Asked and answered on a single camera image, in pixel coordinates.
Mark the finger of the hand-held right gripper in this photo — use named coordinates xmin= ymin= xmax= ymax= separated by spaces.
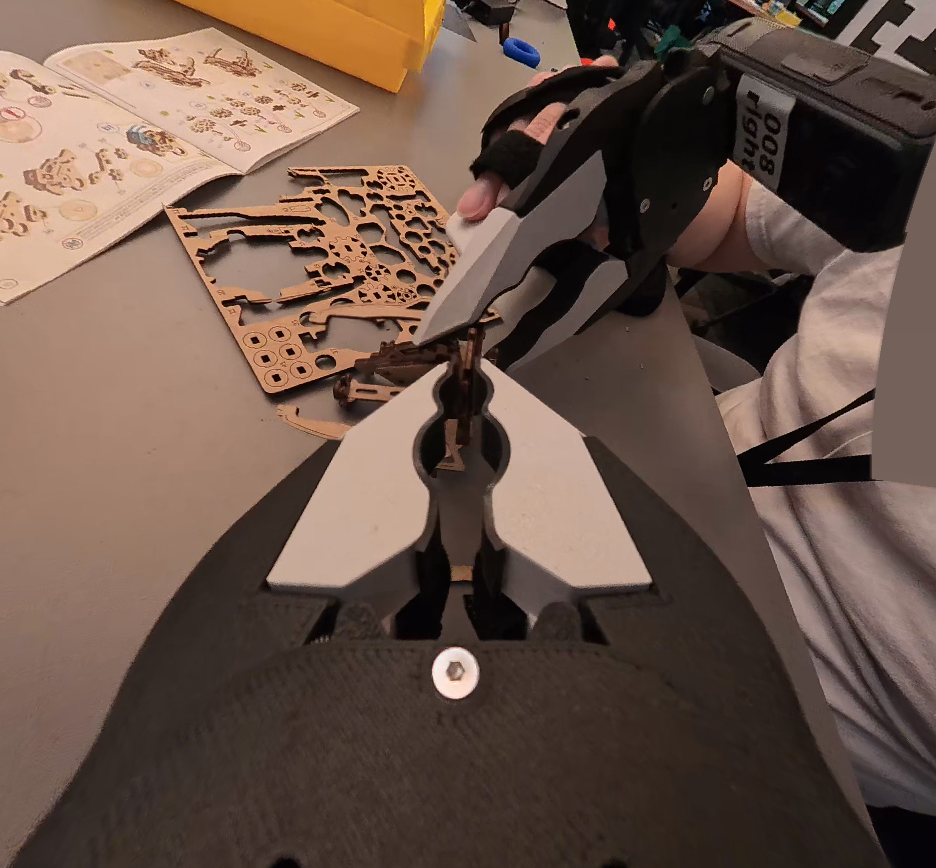
xmin=501 ymin=242 xmax=631 ymax=375
xmin=415 ymin=150 xmax=609 ymax=347

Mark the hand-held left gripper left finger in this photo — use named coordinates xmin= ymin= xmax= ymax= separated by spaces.
xmin=267 ymin=362 xmax=450 ymax=641

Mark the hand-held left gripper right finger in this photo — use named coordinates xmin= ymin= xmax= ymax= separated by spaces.
xmin=471 ymin=359 xmax=653 ymax=641

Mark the wooden mechanical model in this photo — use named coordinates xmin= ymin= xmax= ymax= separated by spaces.
xmin=332 ymin=325 xmax=506 ymax=475

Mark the person's right forearm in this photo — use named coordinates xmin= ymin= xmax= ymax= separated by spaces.
xmin=667 ymin=160 xmax=908 ymax=386

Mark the wooden cutout parts sheet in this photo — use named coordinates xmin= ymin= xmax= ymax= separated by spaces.
xmin=164 ymin=164 xmax=506 ymax=395

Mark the person's right hand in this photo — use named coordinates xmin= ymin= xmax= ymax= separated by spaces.
xmin=455 ymin=55 xmax=623 ymax=221

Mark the curved loose wooden part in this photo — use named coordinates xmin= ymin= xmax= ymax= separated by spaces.
xmin=276 ymin=403 xmax=353 ymax=442

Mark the black power adapter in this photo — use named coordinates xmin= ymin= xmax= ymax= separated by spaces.
xmin=457 ymin=0 xmax=520 ymax=26

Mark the person's white sweatshirt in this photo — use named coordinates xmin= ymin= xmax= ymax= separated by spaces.
xmin=717 ymin=341 xmax=936 ymax=814

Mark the instruction booklet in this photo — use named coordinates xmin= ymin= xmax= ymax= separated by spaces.
xmin=0 ymin=27 xmax=361 ymax=307

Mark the black lanyard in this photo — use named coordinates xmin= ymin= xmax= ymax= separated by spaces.
xmin=735 ymin=389 xmax=878 ymax=489

